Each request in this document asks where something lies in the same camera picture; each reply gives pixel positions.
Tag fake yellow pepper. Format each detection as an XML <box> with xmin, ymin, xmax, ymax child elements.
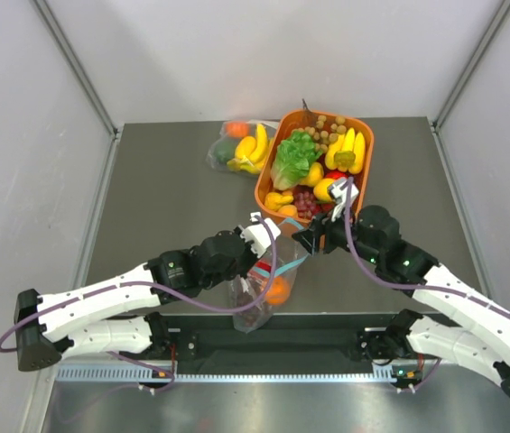
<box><xmin>264</xmin><ymin>190</ymin><xmax>293</xmax><ymax>212</ymax></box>

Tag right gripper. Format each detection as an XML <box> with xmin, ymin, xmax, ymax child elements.
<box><xmin>292</xmin><ymin>202</ymin><xmax>382</xmax><ymax>265</ymax></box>

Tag orange plastic bin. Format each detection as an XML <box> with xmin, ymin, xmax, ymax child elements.
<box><xmin>255</xmin><ymin>109</ymin><xmax>375</xmax><ymax>225</ymax></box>

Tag fake banana bunch in bin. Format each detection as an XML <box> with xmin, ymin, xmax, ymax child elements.
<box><xmin>324</xmin><ymin>128</ymin><xmax>366</xmax><ymax>175</ymax></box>

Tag fake orange tangerine in bag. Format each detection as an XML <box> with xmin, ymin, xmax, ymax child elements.
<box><xmin>225</xmin><ymin>121</ymin><xmax>250</xmax><ymax>139</ymax></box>

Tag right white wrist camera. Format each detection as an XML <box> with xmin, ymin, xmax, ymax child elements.
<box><xmin>328</xmin><ymin>177</ymin><xmax>359</xmax><ymax>222</ymax></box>

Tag fake red apple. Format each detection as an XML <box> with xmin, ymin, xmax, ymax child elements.
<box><xmin>252</xmin><ymin>260</ymin><xmax>272</xmax><ymax>278</ymax></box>

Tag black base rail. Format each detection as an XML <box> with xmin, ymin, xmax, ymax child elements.
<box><xmin>143</xmin><ymin>314</ymin><xmax>418</xmax><ymax>376</ymax></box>

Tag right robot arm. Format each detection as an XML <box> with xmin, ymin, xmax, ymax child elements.
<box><xmin>293</xmin><ymin>206</ymin><xmax>510</xmax><ymax>398</ymax></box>

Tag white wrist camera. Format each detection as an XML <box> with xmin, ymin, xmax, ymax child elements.
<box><xmin>240</xmin><ymin>212</ymin><xmax>281</xmax><ymax>258</ymax></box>
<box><xmin>328</xmin><ymin>177</ymin><xmax>359</xmax><ymax>222</ymax></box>

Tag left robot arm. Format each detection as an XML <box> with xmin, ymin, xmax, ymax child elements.
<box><xmin>14</xmin><ymin>225</ymin><xmax>272</xmax><ymax>372</ymax></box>

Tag fake green avocado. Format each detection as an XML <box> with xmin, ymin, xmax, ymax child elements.
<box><xmin>213</xmin><ymin>138</ymin><xmax>237</xmax><ymax>165</ymax></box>

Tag fake yellow lemon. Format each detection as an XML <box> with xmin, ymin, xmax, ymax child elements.
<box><xmin>313</xmin><ymin>178</ymin><xmax>335</xmax><ymax>203</ymax></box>

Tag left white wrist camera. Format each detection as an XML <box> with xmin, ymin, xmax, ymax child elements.
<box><xmin>240</xmin><ymin>212</ymin><xmax>281</xmax><ymax>258</ymax></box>

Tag fake brown longan bunch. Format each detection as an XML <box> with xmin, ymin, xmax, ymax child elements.
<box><xmin>295</xmin><ymin>99</ymin><xmax>348</xmax><ymax>154</ymax></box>

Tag fake red pepper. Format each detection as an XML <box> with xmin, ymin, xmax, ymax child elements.
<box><xmin>324</xmin><ymin>170</ymin><xmax>348</xmax><ymax>180</ymax></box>

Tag clear zip top bag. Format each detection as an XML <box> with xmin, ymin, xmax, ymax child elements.
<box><xmin>228</xmin><ymin>235</ymin><xmax>309</xmax><ymax>320</ymax></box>

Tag fake green lettuce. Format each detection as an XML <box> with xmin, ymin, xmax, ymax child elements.
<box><xmin>271</xmin><ymin>131</ymin><xmax>322</xmax><ymax>190</ymax></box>

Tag fake banana bunch in bag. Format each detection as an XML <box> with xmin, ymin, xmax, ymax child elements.
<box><xmin>227</xmin><ymin>123</ymin><xmax>271</xmax><ymax>175</ymax></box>

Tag fake purple grapes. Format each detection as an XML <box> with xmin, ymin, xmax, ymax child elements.
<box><xmin>292</xmin><ymin>189</ymin><xmax>321</xmax><ymax>220</ymax></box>

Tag clear zip bag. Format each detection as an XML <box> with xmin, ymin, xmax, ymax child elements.
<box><xmin>206</xmin><ymin>119</ymin><xmax>279</xmax><ymax>176</ymax></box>
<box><xmin>228</xmin><ymin>235</ymin><xmax>309</xmax><ymax>320</ymax></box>

